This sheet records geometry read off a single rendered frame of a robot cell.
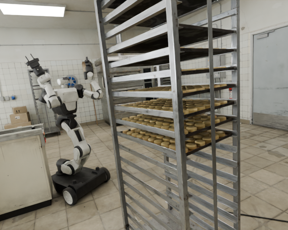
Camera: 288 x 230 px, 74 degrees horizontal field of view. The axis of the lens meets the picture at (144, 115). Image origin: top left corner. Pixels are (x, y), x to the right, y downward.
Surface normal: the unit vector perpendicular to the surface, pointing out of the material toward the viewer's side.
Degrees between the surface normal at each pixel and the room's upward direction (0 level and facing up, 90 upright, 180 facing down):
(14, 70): 90
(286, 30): 90
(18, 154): 90
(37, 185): 90
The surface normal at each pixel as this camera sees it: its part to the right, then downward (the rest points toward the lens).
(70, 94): 0.83, 0.02
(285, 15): -0.90, 0.16
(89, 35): 0.43, 0.13
